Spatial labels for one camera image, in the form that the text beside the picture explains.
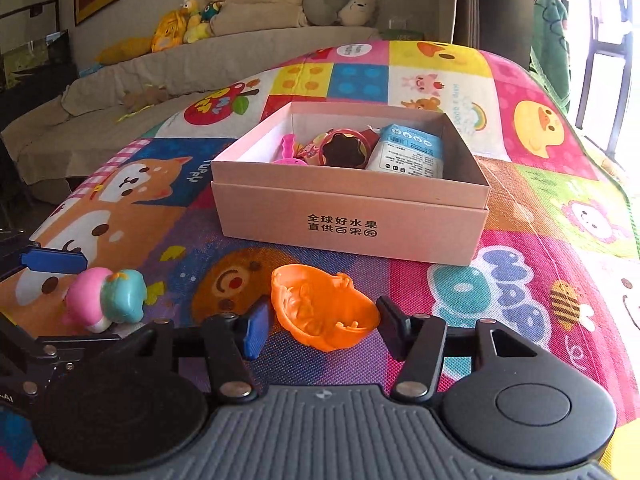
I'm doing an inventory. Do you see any grey plush toy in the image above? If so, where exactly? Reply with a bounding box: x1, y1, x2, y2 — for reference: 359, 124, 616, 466
303, 0, 351, 27

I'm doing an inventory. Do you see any colourful printed play mat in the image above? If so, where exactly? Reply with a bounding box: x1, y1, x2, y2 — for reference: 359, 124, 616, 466
0, 40, 640, 480

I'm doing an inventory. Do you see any glass tank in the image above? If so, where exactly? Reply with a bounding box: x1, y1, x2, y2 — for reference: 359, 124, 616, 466
0, 0, 72, 92

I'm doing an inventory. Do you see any pink cardboard box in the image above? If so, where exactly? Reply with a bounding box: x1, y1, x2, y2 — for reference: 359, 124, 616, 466
210, 100, 491, 267

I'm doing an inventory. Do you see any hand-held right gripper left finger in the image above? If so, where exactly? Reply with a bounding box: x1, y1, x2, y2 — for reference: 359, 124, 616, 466
92, 296, 275, 402

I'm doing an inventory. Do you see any yellow plush toy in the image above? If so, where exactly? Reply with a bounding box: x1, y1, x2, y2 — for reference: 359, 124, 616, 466
151, 0, 192, 54

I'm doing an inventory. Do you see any pink teal squishy toy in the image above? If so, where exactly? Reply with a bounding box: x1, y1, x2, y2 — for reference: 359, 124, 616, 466
61, 266, 149, 334

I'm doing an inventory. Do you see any beige covered sofa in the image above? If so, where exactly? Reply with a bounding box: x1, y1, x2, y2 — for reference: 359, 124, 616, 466
0, 25, 381, 206

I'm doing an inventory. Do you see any dark curtain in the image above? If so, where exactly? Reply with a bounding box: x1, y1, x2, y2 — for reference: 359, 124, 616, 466
457, 0, 534, 68

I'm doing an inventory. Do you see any blue white tissue pack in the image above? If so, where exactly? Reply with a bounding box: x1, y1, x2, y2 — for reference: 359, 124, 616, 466
364, 124, 445, 181

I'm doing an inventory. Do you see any green printed cloth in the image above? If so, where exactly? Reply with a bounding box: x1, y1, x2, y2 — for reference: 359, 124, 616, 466
530, 0, 572, 112

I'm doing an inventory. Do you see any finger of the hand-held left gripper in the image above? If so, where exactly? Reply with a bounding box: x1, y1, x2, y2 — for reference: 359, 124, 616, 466
0, 247, 87, 281
0, 312, 151, 418

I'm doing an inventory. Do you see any brown plush toy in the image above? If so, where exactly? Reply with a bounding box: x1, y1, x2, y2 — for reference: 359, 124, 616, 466
122, 85, 169, 114

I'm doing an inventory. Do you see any pink plastic basket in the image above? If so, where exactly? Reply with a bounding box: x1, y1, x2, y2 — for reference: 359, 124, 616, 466
272, 132, 313, 167

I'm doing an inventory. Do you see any white bear plush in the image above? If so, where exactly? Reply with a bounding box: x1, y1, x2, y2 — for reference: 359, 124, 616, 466
337, 0, 379, 27

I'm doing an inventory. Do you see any yellow cushion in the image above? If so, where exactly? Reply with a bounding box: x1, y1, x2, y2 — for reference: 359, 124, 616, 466
97, 37, 154, 67

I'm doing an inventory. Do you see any doll with green shirt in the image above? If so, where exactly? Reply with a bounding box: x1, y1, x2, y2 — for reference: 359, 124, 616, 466
182, 0, 227, 44

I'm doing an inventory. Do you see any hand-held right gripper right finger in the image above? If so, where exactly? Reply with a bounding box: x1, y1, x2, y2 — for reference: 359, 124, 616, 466
375, 296, 543, 402

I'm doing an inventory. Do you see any dark metal frame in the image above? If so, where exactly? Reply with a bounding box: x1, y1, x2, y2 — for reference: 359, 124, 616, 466
575, 35, 632, 157

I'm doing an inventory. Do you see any orange plastic mould toy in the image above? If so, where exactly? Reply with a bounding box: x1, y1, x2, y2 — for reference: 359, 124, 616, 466
271, 264, 379, 353

